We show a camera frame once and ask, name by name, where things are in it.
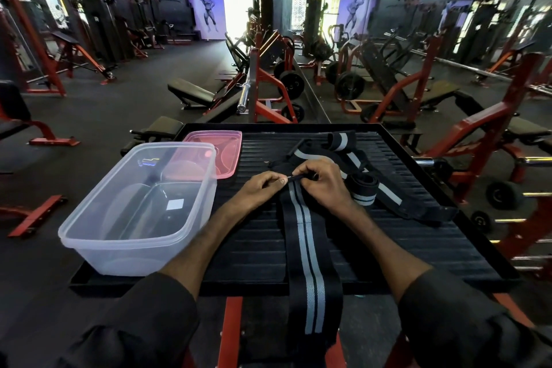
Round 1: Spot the person's left hand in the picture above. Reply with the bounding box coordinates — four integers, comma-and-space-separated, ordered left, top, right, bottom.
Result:
232, 170, 289, 214

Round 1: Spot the person's right hand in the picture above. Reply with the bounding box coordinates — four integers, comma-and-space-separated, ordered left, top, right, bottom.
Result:
304, 159, 355, 214

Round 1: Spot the long black grey-striped wrap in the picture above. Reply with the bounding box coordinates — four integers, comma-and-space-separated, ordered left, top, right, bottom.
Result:
277, 171, 345, 368

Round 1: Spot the person's left forearm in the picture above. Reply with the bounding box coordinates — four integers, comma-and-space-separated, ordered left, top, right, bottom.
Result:
54, 203, 246, 368

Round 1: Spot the person's right forearm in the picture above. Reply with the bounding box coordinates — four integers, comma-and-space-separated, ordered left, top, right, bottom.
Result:
341, 204, 552, 368

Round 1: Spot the rolled black grey-striped wrap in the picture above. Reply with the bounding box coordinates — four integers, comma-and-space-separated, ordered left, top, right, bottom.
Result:
345, 171, 380, 208

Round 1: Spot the folded black grey-striped wrap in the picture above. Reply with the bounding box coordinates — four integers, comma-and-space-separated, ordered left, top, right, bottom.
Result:
324, 131, 359, 154

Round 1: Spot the pink plastic lid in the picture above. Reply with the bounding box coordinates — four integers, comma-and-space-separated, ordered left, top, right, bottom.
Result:
166, 130, 243, 180

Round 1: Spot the black weight plate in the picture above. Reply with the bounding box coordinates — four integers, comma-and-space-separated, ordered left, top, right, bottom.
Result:
279, 70, 305, 101
281, 103, 305, 123

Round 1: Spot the loose black grey-striped wrap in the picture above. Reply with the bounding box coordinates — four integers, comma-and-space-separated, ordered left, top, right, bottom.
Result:
268, 139, 459, 223

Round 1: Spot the silver barbell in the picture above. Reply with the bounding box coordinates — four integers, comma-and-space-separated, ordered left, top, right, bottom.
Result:
237, 82, 252, 114

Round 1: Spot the red plate-loaded press machine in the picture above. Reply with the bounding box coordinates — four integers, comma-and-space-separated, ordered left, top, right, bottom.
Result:
224, 30, 306, 124

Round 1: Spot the black flat bench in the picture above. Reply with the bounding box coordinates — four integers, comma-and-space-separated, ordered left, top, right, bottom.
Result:
167, 78, 216, 111

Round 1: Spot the black padded bench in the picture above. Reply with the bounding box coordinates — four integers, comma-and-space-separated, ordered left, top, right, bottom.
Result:
120, 116, 185, 157

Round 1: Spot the black ribbed machine platform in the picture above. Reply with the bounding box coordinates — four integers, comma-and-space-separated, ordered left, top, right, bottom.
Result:
69, 123, 520, 297

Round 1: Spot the clear plastic container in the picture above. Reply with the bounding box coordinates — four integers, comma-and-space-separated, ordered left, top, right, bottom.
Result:
58, 142, 217, 277

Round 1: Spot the red decline bench machine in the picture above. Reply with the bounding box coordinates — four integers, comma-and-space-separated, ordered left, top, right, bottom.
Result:
412, 52, 552, 205

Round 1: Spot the red incline bench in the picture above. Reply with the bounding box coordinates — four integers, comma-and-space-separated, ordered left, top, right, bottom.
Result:
51, 30, 117, 85

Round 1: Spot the red bench with black seat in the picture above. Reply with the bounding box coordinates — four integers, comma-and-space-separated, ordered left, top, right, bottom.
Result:
0, 80, 81, 148

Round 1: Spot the red power rack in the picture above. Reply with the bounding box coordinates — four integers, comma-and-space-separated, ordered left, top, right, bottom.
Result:
0, 0, 68, 97

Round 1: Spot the black cable machine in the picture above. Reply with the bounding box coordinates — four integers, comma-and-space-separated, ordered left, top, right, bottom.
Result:
252, 0, 275, 33

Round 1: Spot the large wall mirror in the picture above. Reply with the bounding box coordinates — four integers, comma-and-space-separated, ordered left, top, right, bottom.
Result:
293, 0, 552, 174

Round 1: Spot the bodybuilder wall poster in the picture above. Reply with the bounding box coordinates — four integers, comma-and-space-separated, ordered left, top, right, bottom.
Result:
186, 0, 227, 41

